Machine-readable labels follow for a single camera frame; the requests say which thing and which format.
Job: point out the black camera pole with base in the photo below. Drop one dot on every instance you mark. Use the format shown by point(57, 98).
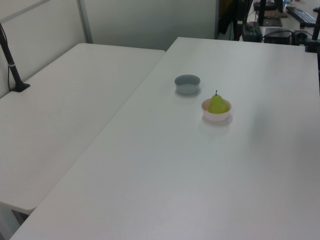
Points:
point(13, 71)

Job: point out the yellow and black garment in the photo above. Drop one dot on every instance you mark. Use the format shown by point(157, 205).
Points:
point(225, 15)

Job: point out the black clamp mounted pole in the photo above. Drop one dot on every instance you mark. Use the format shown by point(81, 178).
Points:
point(315, 32)

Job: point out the grey partition frame post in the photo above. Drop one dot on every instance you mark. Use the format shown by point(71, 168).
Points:
point(85, 21)

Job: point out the black equipment box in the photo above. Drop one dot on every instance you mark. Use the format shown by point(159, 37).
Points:
point(276, 37)

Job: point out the black monitor stand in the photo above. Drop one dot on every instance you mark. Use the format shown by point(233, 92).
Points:
point(262, 11)

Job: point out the black device with green part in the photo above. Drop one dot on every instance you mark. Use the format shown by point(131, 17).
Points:
point(252, 31)

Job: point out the black computer keyboard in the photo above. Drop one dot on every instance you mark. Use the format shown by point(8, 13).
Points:
point(301, 15)

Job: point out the brown flat board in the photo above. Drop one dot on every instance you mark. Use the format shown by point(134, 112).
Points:
point(275, 14)

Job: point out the pink plastic bowl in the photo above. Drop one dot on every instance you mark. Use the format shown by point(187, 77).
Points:
point(216, 117)

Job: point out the black upright stand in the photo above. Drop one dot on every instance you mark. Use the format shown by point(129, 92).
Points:
point(237, 22)

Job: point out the grey plastic bowl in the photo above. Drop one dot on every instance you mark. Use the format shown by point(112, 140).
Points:
point(187, 87)

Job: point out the green yellow pear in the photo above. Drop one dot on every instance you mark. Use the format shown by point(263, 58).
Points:
point(218, 106)

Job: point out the white side table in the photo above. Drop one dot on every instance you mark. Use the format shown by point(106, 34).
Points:
point(62, 112)

